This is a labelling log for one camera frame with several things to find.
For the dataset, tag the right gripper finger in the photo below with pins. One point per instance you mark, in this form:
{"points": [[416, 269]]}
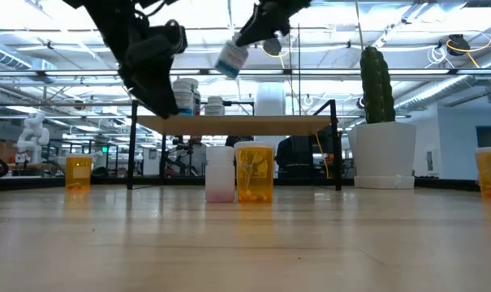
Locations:
{"points": [[265, 24]]}

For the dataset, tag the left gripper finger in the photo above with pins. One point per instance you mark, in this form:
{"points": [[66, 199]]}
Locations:
{"points": [[164, 93], [141, 91]]}

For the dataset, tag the white bottle blue label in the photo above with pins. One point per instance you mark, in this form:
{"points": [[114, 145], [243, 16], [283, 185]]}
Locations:
{"points": [[231, 58]]}

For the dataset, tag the translucent white pill vial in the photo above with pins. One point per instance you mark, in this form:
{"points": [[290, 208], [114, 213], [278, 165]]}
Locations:
{"points": [[220, 174]]}

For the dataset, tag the orange pill vial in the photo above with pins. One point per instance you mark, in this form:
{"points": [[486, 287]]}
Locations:
{"points": [[255, 174], [78, 172], [490, 174]]}

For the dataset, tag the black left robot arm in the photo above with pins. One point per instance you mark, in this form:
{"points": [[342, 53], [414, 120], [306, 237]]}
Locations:
{"points": [[107, 20]]}

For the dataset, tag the black round ceiling device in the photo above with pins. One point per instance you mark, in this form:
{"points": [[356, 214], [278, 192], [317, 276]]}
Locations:
{"points": [[272, 48], [458, 44]]}

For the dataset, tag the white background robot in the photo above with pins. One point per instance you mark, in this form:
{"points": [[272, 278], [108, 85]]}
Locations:
{"points": [[34, 134]]}

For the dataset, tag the green cactus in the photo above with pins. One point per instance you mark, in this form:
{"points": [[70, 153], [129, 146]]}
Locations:
{"points": [[377, 85]]}

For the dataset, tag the white planter pot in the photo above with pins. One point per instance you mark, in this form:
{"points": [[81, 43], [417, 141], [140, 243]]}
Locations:
{"points": [[383, 150]]}

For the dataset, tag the wooden shelf black frame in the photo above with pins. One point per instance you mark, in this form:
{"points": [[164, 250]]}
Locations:
{"points": [[237, 125]]}

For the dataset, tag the black metal table frame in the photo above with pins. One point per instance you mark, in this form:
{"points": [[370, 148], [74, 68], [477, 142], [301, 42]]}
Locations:
{"points": [[38, 183]]}

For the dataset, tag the white wall box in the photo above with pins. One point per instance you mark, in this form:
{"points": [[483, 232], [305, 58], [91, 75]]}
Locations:
{"points": [[433, 162]]}

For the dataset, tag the dark wall panel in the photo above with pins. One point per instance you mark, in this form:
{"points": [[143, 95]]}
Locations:
{"points": [[490, 137]]}

